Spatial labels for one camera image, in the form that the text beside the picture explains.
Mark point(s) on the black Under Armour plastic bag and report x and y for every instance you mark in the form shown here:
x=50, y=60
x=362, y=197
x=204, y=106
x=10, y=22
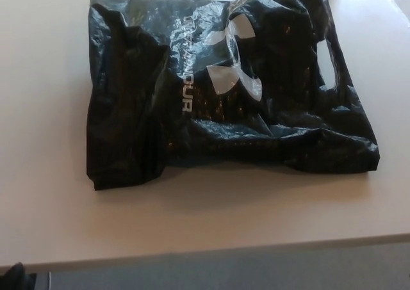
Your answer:
x=144, y=110

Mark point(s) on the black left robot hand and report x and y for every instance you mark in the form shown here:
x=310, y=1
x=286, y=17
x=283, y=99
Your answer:
x=14, y=278

